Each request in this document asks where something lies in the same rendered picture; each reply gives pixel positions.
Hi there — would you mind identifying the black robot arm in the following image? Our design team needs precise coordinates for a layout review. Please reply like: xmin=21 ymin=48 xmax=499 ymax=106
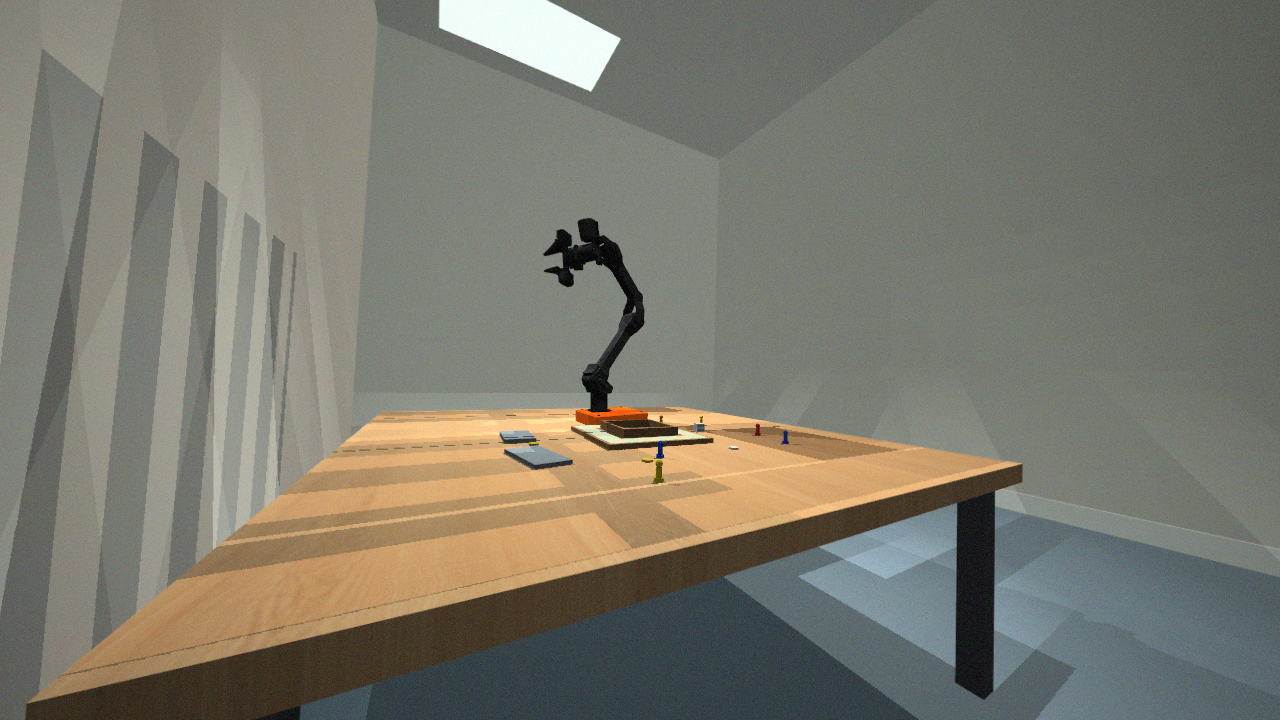
xmin=579 ymin=218 xmax=645 ymax=413

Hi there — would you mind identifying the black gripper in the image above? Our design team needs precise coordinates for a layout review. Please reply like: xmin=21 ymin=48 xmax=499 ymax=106
xmin=543 ymin=229 xmax=585 ymax=287

